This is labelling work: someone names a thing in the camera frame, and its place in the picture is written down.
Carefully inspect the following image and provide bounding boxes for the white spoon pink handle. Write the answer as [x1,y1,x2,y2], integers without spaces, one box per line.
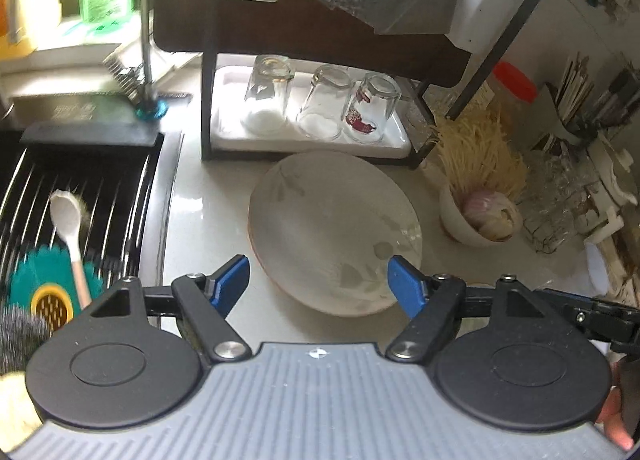
[48,188,94,312]

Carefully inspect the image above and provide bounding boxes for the small white bowl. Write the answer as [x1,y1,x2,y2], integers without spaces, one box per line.
[439,182,524,247]

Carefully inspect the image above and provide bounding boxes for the pale blue bowl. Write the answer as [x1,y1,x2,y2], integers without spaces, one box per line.
[583,236,613,293]

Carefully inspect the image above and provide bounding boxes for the black metal rack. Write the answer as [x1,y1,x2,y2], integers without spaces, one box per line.
[200,0,561,171]

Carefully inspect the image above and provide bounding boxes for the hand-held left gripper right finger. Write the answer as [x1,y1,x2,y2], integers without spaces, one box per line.
[386,255,548,363]

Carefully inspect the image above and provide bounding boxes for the green utensil holder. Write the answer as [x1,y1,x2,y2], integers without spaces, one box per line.
[541,84,603,147]

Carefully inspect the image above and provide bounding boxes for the bundle of chopsticks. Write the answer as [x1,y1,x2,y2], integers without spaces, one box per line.
[554,52,597,117]

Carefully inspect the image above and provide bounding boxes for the dark brown cutting board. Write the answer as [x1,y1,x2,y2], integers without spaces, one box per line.
[152,0,473,89]

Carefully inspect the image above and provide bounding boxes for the steel wool scrubber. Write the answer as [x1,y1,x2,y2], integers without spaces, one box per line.
[0,304,55,377]

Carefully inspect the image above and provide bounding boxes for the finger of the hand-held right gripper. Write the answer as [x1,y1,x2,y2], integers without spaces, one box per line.
[534,288,640,357]

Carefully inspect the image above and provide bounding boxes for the black sink drain rack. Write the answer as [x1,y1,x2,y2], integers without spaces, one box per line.
[0,120,167,286]

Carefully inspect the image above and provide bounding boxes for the person's right hand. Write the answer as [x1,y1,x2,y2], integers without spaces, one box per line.
[597,359,636,451]

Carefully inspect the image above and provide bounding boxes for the hanging metal utensils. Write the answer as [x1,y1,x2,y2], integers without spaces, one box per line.
[595,57,640,128]

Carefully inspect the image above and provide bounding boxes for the purple garlic bulb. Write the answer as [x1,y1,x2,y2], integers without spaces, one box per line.
[461,189,521,243]

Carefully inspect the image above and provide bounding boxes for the teal yellow sink strainer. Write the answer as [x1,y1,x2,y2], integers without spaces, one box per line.
[6,246,107,332]

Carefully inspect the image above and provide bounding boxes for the steel faucet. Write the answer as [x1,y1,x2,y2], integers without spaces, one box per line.
[131,0,168,122]

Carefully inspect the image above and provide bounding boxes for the yellow white container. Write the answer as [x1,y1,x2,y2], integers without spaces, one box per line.
[0,0,42,61]

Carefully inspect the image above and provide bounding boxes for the large leaf-print white plate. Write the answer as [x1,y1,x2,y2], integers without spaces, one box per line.
[247,150,424,317]

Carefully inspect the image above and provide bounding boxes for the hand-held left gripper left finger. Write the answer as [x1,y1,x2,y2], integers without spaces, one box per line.
[89,254,253,363]

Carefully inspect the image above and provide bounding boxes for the red-lidded clear jar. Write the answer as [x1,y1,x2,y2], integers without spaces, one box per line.
[464,61,539,117]

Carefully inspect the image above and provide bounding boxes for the white plastic tray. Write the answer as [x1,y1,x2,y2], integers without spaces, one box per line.
[210,65,412,160]

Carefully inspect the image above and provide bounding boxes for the pale yellow sponge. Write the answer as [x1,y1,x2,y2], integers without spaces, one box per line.
[0,372,45,443]

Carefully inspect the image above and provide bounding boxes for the white pot with lid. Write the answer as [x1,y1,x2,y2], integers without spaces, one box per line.
[586,132,640,208]

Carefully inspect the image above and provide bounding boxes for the red-print clear glass cup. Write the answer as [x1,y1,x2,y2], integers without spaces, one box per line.
[342,71,403,144]

